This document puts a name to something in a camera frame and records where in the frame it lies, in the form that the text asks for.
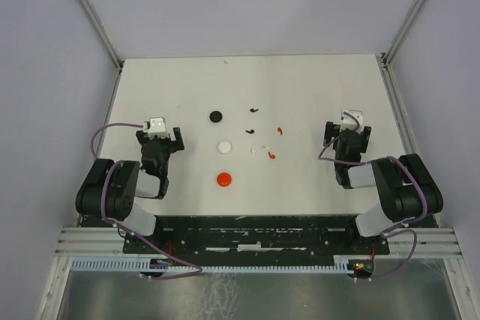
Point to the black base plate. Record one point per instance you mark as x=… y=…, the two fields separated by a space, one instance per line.
x=243 y=241

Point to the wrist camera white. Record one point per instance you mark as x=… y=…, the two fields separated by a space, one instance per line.
x=351 y=120
x=156 y=128

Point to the orange charging case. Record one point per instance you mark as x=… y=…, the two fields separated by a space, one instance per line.
x=224 y=179

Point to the aluminium frame post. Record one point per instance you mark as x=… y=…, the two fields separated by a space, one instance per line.
x=406 y=26
x=95 y=21

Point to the white charging case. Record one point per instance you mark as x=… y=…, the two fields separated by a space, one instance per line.
x=224 y=147

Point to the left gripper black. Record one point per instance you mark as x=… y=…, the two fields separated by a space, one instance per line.
x=178 y=142

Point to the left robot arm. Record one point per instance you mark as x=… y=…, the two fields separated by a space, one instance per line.
x=111 y=189

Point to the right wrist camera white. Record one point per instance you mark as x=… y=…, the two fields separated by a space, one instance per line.
x=351 y=120

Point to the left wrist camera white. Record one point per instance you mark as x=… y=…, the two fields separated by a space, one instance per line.
x=156 y=128

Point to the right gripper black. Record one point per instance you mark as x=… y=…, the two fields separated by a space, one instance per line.
x=331 y=130

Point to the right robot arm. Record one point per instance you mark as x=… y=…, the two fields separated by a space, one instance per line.
x=407 y=193

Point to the right aluminium frame post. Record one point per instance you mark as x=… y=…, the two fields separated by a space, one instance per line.
x=406 y=26

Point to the left aluminium frame post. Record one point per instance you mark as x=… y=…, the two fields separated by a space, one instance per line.
x=95 y=21

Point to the aluminium front rail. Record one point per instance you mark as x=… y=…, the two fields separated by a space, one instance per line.
x=440 y=243

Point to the black charging case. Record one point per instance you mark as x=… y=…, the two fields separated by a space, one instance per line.
x=215 y=116

